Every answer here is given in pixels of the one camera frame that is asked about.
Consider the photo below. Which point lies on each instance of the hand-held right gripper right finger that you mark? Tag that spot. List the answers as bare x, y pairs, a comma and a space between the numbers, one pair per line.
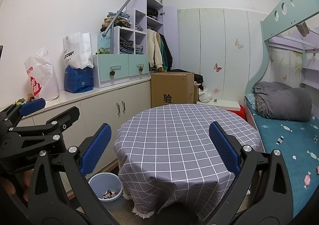
224, 149

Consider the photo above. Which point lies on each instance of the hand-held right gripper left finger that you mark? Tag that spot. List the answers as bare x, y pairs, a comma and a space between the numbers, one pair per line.
96, 149

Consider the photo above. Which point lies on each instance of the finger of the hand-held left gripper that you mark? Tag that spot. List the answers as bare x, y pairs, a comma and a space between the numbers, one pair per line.
64, 119
32, 107

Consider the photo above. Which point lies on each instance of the blue waste bin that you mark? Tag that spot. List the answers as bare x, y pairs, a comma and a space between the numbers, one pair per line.
99, 182

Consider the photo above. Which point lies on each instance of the person's left hand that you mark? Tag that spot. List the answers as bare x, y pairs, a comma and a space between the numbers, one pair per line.
10, 186

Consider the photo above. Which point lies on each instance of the brown cardboard toy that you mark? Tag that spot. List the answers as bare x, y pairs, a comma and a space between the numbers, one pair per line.
30, 97

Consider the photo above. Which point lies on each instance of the white plastic bag red print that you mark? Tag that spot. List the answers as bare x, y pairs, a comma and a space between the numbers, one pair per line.
42, 78

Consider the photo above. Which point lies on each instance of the white low cabinet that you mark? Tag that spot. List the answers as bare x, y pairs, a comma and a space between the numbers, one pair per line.
99, 105

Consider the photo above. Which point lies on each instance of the red plastic object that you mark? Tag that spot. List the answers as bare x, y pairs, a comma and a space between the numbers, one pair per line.
236, 112

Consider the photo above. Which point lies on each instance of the blue woven bag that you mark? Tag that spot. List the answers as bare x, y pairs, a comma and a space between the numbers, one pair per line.
78, 80

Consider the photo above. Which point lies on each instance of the white board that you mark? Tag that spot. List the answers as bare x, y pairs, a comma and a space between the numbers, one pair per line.
221, 104

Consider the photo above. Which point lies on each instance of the grey checked tablecloth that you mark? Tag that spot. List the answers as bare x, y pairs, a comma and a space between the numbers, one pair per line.
179, 145

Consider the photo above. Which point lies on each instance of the blue plaid pillow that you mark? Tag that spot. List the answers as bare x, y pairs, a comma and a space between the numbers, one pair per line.
250, 100

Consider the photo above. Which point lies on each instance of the small white plastic bag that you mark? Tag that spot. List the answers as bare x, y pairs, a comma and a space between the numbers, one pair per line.
205, 95

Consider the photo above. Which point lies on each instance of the pink butterfly sticker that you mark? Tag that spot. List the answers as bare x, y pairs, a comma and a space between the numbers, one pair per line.
215, 90

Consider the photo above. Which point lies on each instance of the teal printed bed sheet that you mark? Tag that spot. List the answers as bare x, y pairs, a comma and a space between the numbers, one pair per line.
286, 155

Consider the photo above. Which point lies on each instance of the pine cone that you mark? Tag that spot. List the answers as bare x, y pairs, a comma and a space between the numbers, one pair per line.
141, 68
112, 73

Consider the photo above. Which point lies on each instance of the white paper bag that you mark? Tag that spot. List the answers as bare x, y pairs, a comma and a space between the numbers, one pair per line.
77, 50

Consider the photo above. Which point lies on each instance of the black clothes heap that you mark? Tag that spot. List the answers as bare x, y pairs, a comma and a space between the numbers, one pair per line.
198, 79

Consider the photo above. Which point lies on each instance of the grey duvet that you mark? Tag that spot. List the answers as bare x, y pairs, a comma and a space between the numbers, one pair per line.
284, 101

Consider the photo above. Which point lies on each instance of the teal two-drawer unit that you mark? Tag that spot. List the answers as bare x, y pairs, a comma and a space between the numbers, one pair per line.
122, 68

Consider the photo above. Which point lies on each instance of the green plant ornament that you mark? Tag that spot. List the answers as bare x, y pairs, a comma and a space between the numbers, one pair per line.
102, 51

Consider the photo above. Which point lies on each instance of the brown cardboard box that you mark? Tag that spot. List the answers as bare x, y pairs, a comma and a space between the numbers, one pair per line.
172, 87

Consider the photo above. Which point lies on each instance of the orange butterfly sticker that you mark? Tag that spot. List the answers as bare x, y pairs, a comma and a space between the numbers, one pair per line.
217, 67

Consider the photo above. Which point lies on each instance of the folded jeans stack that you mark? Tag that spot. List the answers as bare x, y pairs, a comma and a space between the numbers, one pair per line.
126, 46

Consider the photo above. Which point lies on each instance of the cream butterfly sticker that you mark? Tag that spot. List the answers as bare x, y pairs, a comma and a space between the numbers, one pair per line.
239, 43

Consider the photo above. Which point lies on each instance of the black jacket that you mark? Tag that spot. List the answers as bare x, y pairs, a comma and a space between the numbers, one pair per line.
169, 56

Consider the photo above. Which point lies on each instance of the pale green wardrobe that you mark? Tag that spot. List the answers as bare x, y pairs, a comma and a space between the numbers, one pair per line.
211, 40

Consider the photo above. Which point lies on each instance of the pile of folded clothes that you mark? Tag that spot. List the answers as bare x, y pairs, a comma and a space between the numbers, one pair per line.
117, 21

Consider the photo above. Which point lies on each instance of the cream jacket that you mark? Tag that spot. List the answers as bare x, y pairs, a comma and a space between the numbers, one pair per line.
154, 50

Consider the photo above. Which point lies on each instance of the green jacket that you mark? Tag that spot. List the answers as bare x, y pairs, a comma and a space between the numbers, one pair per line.
163, 50

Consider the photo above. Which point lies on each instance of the lavender stair shelf unit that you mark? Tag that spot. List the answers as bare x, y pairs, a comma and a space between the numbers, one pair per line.
140, 19

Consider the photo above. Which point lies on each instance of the grey metal handrail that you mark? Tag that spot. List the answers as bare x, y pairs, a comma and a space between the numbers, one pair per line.
129, 0

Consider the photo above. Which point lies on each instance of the dark folded clothes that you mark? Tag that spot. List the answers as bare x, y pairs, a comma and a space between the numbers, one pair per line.
152, 13

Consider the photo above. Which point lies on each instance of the brown hanging bag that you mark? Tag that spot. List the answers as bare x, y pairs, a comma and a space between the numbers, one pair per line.
303, 29

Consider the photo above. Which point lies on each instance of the teal bunk bed frame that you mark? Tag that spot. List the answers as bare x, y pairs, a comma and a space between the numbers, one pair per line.
286, 10

